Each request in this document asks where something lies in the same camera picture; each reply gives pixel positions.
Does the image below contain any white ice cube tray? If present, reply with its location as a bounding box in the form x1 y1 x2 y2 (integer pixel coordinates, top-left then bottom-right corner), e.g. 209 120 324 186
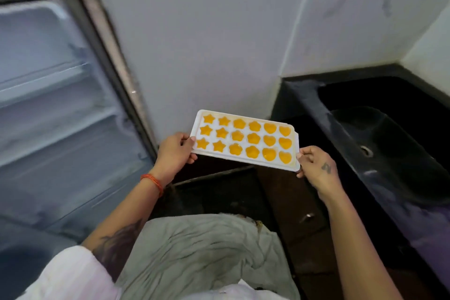
189 109 301 173

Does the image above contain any person's right hand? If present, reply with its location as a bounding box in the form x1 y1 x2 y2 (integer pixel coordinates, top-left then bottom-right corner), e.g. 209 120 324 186
296 145 345 202

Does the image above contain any pink striped shirt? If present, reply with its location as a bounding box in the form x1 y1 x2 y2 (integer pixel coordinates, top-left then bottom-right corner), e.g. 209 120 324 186
15 245 289 300

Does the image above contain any black sink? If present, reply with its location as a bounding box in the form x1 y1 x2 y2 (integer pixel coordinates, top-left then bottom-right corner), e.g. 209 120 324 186
316 75 450 212

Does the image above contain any maroon refrigerator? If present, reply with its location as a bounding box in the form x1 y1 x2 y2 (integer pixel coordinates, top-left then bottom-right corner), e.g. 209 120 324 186
0 0 158 300

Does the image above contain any person's left hand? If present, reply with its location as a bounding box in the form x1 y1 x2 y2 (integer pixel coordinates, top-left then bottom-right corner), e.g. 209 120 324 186
151 132 198 188

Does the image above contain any orange thread bracelet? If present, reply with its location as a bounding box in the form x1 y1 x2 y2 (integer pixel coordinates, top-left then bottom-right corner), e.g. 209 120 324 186
140 173 165 198

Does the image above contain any person's left forearm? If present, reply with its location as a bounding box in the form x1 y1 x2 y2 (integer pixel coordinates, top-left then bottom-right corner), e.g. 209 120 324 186
81 178 164 281

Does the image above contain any person's right forearm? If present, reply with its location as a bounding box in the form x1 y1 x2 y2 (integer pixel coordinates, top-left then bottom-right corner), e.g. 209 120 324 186
322 187 403 300

